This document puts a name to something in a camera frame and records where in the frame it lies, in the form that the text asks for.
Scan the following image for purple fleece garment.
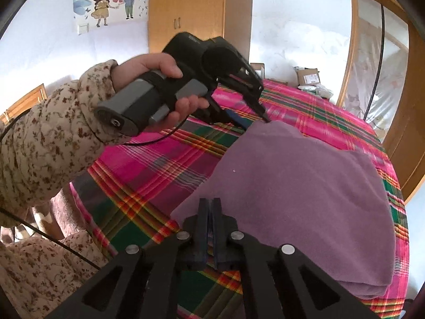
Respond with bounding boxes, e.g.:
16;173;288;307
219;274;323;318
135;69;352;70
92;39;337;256
171;121;396;299

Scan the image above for wooden wardrobe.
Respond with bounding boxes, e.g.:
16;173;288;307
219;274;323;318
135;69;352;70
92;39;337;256
148;0;253;58

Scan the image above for wooden door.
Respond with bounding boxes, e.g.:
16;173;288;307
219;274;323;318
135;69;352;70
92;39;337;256
384;22;424;199

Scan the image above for brown fleece blanket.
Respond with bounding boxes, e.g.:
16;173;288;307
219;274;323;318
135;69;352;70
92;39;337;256
1;184;86;240

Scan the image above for white open cardboard box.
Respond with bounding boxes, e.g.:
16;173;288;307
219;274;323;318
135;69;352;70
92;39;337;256
250;63;265;79

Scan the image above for brown cardboard box with label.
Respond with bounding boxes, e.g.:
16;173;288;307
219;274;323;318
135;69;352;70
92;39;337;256
295;67;321;86

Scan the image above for person left hand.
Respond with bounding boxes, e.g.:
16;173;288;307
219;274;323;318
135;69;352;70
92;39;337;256
110;52;210;133

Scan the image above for plastic curtain with zipper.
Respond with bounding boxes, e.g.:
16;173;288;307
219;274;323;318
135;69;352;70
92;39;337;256
343;0;409;141

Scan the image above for pink green plaid bedspread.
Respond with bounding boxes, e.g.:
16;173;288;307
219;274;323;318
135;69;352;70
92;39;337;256
71;80;409;318

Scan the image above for left floral sleeve forearm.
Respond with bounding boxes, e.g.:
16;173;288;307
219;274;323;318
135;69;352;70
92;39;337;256
1;60;129;217

